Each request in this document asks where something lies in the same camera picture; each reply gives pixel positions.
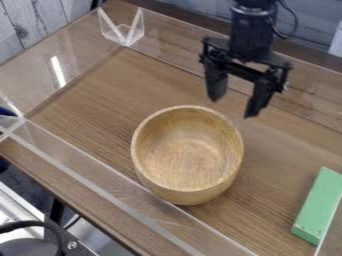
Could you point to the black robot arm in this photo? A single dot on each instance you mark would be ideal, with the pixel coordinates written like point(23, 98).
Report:
point(255, 3)

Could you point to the black table leg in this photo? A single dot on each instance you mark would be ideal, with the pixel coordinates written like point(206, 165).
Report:
point(56, 211)

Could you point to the brown wooden bowl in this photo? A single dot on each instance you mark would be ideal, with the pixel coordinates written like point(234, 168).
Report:
point(187, 152)

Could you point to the blue object at left edge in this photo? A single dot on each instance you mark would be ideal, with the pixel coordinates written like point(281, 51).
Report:
point(6, 112)

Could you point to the clear acrylic tray walls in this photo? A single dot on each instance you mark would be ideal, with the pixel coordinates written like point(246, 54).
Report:
point(84, 92)

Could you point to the green rectangular block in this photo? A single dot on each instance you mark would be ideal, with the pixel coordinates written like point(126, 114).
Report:
point(313, 218)

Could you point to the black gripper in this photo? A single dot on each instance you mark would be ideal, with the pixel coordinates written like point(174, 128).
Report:
point(245, 56)

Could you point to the grey metal bracket with screw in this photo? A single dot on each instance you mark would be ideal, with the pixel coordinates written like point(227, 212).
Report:
point(72, 247)

